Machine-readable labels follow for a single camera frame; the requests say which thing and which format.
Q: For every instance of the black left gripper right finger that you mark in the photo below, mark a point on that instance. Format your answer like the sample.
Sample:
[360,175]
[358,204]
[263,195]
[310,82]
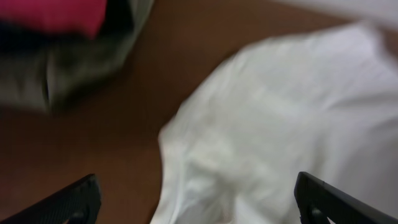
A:
[321,203]

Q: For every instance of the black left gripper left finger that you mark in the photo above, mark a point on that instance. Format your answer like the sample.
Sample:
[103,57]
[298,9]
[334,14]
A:
[78,202]

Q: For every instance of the white t-shirt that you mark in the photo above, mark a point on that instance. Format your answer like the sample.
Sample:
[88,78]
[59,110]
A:
[308,93]

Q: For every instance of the khaki folded garment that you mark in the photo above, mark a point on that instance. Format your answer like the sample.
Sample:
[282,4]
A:
[50,77]

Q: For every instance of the red folded shirt white lettering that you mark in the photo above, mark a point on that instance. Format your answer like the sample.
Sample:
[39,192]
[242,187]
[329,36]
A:
[83,17]

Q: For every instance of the black folded shirt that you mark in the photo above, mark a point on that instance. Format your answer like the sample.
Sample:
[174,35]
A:
[117,21]

